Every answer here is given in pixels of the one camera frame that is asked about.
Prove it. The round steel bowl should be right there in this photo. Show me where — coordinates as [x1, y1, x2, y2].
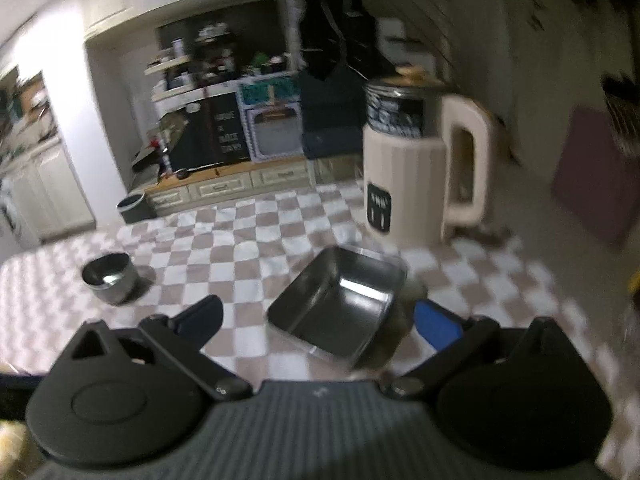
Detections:
[80, 252, 139, 306]

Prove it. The checkered table cloth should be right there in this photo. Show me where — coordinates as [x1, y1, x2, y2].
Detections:
[1, 182, 639, 479]

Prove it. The square steel tray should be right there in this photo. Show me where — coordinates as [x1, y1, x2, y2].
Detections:
[266, 245, 408, 368]

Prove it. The dark grey waste bin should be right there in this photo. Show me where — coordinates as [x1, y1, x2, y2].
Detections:
[116, 192, 156, 224]

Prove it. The white drawer cabinet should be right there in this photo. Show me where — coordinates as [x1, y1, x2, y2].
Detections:
[129, 156, 316, 216]

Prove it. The white kitchen cabinet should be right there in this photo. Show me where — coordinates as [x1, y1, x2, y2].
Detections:
[1, 136, 96, 242]

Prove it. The black have a nice day sign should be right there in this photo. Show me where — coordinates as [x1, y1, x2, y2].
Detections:
[160, 92, 250, 171]

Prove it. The beige electric kettle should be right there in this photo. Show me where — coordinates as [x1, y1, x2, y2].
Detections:
[362, 65, 495, 248]

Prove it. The poizon printed box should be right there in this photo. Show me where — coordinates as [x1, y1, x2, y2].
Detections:
[236, 72, 303, 162]

